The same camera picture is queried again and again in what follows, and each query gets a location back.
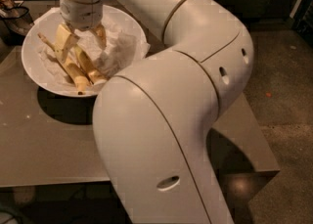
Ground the yellow banana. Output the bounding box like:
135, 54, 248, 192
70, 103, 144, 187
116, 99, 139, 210
74, 45, 107, 85
38, 33, 90, 95

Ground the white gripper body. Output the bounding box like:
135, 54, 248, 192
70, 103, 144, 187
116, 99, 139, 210
60, 0, 103, 31

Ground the white paper liner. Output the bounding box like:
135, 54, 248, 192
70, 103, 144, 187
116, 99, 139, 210
27, 6, 150, 94

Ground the black wire basket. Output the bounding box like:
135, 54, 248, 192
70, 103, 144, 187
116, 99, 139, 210
0, 6, 33, 45

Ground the white bowl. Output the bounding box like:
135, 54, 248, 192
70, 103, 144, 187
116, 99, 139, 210
22, 5, 150, 97

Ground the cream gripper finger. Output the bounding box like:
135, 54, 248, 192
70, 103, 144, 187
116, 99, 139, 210
54, 23, 79, 63
90, 23, 107, 50

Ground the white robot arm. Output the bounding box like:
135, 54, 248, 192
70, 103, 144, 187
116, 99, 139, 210
61, 0, 253, 224

